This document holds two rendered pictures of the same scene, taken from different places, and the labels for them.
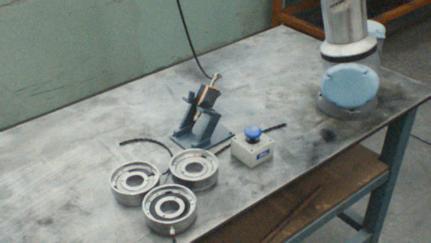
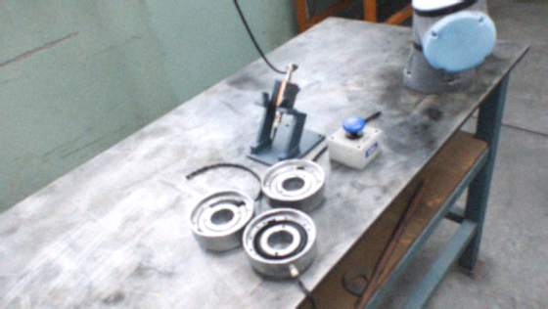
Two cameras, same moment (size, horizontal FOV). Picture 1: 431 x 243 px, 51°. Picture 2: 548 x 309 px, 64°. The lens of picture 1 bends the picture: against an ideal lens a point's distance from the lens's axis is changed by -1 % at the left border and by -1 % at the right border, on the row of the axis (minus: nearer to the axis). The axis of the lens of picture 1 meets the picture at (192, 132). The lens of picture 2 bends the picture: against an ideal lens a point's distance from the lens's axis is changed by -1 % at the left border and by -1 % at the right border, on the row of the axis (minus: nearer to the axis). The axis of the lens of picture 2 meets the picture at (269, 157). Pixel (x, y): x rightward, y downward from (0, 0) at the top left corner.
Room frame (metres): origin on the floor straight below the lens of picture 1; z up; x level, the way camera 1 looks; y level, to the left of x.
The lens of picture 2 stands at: (0.18, 0.10, 1.30)
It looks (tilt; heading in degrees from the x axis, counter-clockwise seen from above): 36 degrees down; 353
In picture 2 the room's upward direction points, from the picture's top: 11 degrees counter-clockwise
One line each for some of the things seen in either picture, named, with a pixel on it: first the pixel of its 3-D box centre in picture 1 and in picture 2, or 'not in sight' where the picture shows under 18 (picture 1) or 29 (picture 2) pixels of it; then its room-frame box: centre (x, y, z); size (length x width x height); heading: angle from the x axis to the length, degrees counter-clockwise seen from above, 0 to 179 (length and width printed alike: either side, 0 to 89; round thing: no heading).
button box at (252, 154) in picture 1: (254, 145); (356, 142); (0.81, -0.14, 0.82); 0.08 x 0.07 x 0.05; 124
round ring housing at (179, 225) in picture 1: (170, 210); (281, 243); (0.63, 0.05, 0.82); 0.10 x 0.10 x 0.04
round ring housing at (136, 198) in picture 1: (135, 183); (223, 220); (0.71, 0.13, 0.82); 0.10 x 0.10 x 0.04
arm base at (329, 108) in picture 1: (349, 88); (439, 58); (0.99, -0.41, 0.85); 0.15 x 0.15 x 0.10
